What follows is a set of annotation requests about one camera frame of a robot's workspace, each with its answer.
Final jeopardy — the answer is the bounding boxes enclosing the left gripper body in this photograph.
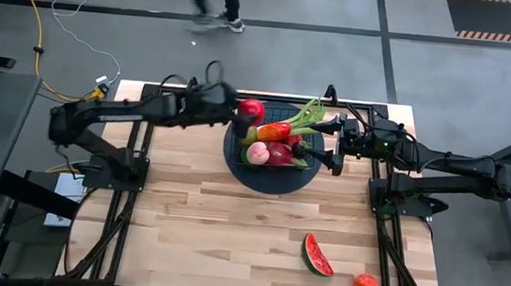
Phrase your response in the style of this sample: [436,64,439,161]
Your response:
[178,95,241,132]

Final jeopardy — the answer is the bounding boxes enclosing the black hazard-striped mat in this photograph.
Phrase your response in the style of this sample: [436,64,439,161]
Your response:
[443,0,511,44]

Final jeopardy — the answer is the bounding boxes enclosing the black desk leg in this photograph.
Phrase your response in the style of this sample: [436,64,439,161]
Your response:
[0,168,83,221]

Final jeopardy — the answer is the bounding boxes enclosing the black aluminium table frame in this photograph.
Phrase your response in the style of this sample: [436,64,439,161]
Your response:
[59,64,493,286]

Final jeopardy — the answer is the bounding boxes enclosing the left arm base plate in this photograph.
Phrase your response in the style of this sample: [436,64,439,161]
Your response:
[81,152,151,194]

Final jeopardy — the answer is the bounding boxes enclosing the white and green leek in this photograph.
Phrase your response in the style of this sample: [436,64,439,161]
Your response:
[278,94,331,140]

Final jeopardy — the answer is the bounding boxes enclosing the watermelon slice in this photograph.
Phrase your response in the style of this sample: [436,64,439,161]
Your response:
[298,231,339,279]

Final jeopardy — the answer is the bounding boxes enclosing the white floor cable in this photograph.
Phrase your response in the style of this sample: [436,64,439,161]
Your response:
[44,0,128,86]

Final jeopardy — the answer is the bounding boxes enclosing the yellow floor cable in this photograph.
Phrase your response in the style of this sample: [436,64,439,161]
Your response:
[0,0,112,106]

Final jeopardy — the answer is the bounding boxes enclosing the pink peach with leaf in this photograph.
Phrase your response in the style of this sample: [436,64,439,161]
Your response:
[245,139,272,167]

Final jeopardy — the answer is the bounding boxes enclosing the white box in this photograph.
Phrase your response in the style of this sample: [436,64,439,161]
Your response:
[43,170,89,231]

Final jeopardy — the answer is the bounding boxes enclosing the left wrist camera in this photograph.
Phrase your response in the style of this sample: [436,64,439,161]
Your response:
[199,80,238,108]

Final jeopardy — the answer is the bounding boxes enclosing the red and yellow mango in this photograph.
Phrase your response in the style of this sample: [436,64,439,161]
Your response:
[255,119,293,145]

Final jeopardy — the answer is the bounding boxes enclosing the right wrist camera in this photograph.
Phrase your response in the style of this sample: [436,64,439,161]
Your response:
[336,111,364,141]

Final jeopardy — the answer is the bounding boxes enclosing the yellow plug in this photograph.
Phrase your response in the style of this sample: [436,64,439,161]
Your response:
[90,83,108,101]

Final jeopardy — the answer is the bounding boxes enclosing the black wire basket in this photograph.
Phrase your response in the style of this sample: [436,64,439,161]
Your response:
[218,97,329,199]
[227,99,322,174]

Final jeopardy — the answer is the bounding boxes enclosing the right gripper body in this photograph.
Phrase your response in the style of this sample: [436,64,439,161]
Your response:
[337,130,376,161]

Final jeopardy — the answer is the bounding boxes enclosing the red apple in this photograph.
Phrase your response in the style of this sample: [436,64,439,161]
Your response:
[236,97,268,128]

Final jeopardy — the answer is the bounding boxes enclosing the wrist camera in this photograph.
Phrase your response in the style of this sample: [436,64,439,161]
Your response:
[199,80,238,108]
[336,111,364,141]

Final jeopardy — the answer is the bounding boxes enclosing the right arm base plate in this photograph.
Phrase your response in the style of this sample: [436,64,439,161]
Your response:
[366,175,453,221]

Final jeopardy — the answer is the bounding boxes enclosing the pink dragon fruit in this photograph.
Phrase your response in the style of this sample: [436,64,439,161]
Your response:
[265,139,314,170]

